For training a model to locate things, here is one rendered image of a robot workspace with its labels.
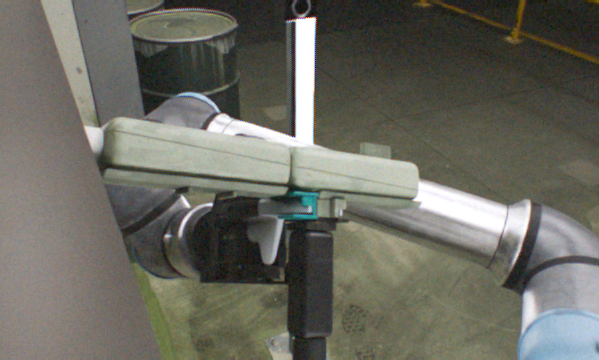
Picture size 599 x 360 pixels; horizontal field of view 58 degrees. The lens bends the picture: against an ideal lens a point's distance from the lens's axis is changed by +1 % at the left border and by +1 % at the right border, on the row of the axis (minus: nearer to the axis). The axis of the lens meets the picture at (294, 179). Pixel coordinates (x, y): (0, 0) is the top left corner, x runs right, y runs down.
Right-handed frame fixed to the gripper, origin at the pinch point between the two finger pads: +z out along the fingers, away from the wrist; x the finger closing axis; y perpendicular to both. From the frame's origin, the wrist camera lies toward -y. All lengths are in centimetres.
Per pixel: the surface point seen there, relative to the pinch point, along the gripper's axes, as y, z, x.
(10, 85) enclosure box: 1.4, 19.9, 27.2
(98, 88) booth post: -66, -167, -20
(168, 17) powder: -139, -231, -69
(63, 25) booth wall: -82, -155, -3
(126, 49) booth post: -80, -156, -26
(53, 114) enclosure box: 2.7, 22.0, 26.2
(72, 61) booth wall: -72, -162, -9
